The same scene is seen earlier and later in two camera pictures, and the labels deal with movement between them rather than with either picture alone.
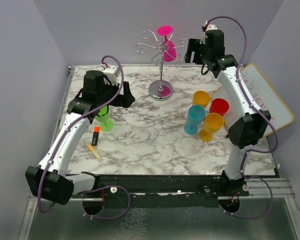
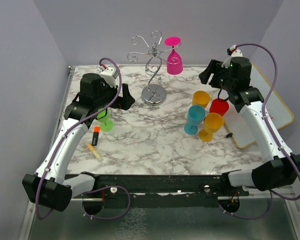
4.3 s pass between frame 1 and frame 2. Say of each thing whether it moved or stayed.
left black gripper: stayed
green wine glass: stayed
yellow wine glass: stayed
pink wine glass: moved
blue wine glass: stayed
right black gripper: moved
